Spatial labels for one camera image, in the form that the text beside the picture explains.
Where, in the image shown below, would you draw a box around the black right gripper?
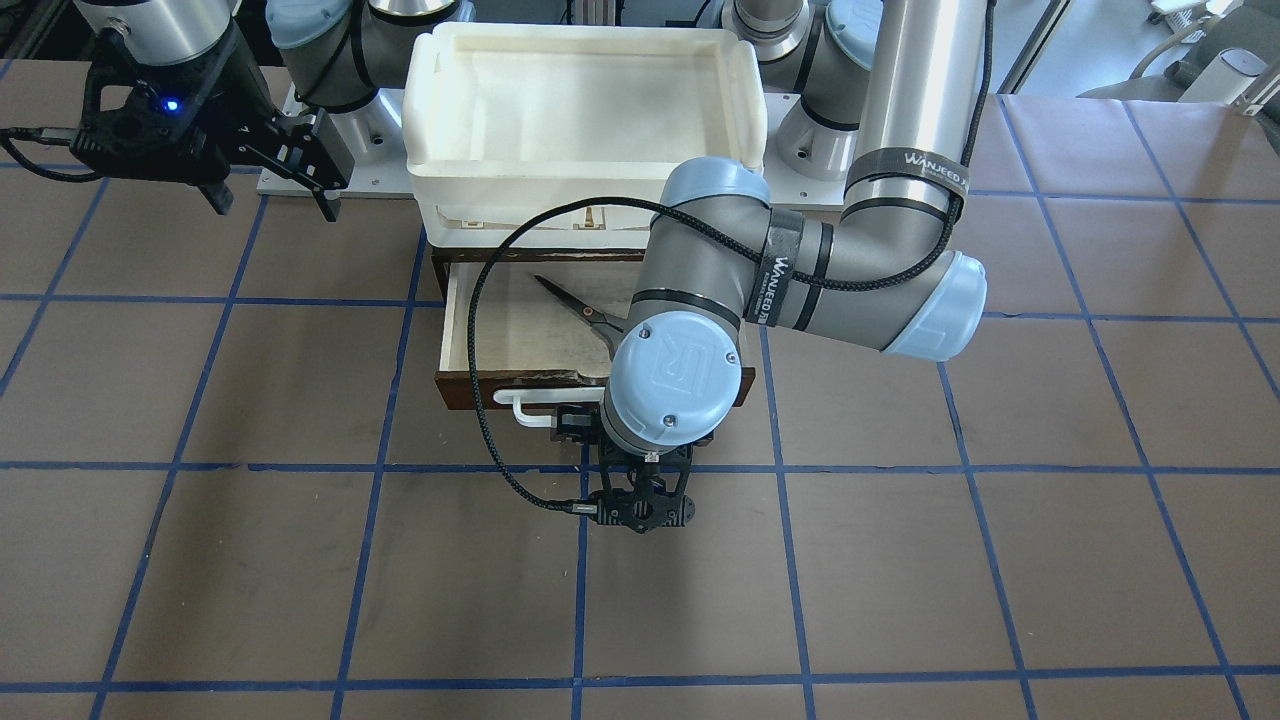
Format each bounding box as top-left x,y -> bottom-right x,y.
70,40 -> 355,223

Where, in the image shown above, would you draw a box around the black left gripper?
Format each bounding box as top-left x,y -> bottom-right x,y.
552,405 -> 714,534

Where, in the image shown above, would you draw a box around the white drawer handle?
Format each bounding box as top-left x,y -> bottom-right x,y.
492,386 -> 605,428

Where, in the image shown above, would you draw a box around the grey orange handled scissors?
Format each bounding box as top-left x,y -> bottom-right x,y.
532,274 -> 625,359

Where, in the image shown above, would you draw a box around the light wooden drawer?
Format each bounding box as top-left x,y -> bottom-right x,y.
434,263 -> 756,413

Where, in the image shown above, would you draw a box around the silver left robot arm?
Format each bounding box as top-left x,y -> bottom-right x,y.
558,1 -> 995,533

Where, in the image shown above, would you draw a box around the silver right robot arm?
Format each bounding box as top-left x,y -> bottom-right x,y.
69,1 -> 475,222

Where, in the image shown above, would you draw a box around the dark brown wooden cabinet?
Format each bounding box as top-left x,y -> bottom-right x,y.
424,224 -> 650,304

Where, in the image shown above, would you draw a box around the white plastic tray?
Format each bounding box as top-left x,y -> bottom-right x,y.
402,22 -> 768,251

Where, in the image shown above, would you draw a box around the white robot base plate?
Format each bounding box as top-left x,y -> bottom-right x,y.
256,85 -> 861,213

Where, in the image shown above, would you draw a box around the black braided cable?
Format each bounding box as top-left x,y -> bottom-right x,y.
0,126 -> 101,184
466,0 -> 996,518

